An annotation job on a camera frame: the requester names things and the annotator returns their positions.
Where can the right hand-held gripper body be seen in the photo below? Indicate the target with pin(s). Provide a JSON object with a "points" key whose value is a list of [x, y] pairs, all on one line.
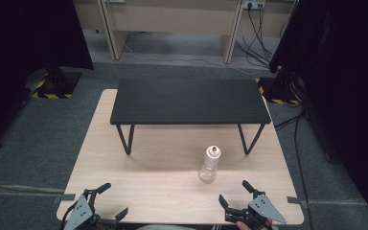
{"points": [[263, 208]]}

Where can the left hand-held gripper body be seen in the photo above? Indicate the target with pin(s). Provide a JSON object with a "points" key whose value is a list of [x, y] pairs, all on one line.
{"points": [[80, 211]]}

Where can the clear glass light bulb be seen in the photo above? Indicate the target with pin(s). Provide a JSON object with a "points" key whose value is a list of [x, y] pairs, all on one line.
{"points": [[208, 172]]}

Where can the person's right hand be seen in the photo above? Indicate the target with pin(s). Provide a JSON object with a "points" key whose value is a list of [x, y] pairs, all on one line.
{"points": [[242, 226]]}

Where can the grey tape piece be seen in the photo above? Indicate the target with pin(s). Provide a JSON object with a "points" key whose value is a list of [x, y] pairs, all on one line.
{"points": [[66, 197], [293, 200]]}

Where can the black stand base striped tape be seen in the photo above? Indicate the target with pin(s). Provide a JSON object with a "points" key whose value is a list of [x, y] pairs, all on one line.
{"points": [[57, 83], [281, 91]]}

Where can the black low shelf table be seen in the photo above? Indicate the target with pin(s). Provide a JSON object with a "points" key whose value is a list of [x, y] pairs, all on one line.
{"points": [[188, 102]]}

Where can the black curtain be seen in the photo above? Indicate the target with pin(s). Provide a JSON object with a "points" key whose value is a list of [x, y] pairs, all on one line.
{"points": [[19, 48], [348, 80]]}

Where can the beige wooden desk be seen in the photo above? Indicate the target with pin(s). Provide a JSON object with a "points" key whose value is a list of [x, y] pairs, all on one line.
{"points": [[172, 19]]}

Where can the white power strip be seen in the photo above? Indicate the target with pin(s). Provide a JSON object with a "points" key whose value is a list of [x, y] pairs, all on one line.
{"points": [[254, 4]]}

